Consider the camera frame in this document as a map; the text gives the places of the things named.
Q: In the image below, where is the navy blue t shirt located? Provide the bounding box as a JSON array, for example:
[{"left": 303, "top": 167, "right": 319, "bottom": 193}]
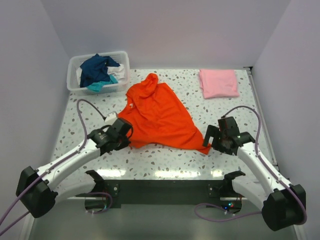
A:
[{"left": 79, "top": 53, "right": 120, "bottom": 88}]

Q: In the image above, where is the aluminium frame rail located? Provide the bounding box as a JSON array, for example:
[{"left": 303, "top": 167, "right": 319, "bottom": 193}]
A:
[{"left": 244, "top": 66, "right": 308, "bottom": 240}]

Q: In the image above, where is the white plastic laundry basket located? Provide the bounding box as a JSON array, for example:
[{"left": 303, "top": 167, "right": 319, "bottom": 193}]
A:
[{"left": 66, "top": 51, "right": 130, "bottom": 96}]

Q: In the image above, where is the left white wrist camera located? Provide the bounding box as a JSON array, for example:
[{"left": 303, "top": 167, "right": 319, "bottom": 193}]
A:
[{"left": 104, "top": 111, "right": 118, "bottom": 125}]

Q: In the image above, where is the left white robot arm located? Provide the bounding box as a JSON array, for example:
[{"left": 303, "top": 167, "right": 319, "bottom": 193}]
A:
[{"left": 16, "top": 117, "right": 133, "bottom": 218}]

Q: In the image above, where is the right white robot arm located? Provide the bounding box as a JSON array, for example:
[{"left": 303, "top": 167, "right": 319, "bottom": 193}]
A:
[{"left": 203, "top": 117, "right": 307, "bottom": 231}]

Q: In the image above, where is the teal t shirt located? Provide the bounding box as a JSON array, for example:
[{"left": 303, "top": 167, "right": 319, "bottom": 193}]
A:
[{"left": 86, "top": 75, "right": 118, "bottom": 93}]

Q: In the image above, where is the orange t shirt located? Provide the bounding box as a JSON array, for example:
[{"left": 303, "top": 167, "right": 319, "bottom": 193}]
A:
[{"left": 118, "top": 73, "right": 210, "bottom": 155}]

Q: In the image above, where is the folded pink t shirt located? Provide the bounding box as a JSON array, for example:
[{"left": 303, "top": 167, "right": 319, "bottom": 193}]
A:
[{"left": 199, "top": 69, "right": 240, "bottom": 99}]

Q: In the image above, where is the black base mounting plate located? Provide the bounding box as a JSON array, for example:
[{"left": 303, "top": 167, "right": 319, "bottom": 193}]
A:
[{"left": 81, "top": 179, "right": 242, "bottom": 213}]

